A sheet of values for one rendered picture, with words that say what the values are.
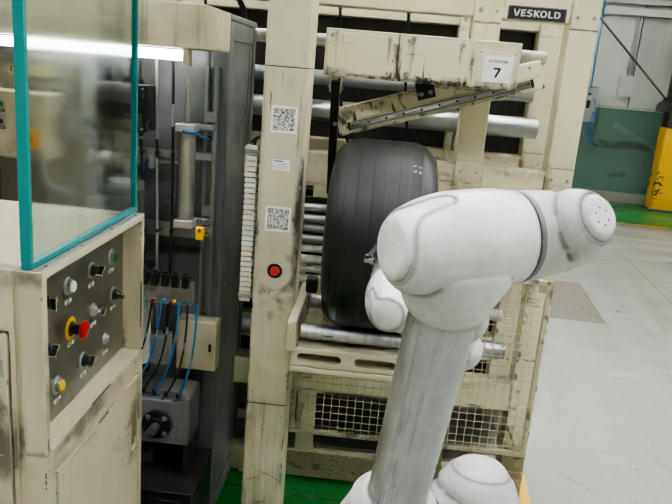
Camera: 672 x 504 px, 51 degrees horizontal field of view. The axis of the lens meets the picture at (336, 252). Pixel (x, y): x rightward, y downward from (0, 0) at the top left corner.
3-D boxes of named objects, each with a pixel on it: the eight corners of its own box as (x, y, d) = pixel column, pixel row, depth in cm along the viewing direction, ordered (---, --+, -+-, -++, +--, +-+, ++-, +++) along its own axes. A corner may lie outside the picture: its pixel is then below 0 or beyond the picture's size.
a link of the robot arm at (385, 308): (356, 288, 158) (401, 321, 160) (352, 321, 144) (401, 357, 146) (386, 254, 154) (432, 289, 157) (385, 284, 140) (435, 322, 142)
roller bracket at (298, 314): (284, 352, 204) (287, 320, 202) (301, 307, 243) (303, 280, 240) (296, 353, 204) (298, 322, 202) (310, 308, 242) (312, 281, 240)
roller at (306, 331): (295, 340, 207) (296, 325, 206) (297, 334, 211) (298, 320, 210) (413, 352, 205) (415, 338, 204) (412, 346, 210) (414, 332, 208)
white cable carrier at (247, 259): (238, 300, 214) (246, 144, 202) (241, 295, 219) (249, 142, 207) (252, 301, 214) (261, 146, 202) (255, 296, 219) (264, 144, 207)
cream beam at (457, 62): (322, 75, 220) (326, 27, 216) (329, 75, 244) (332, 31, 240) (517, 92, 217) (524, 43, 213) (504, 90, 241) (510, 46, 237)
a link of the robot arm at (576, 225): (541, 204, 112) (470, 208, 107) (625, 167, 96) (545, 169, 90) (558, 285, 110) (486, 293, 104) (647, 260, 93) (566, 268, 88)
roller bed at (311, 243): (271, 281, 252) (276, 200, 245) (277, 270, 267) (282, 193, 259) (325, 286, 251) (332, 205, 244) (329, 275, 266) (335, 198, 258)
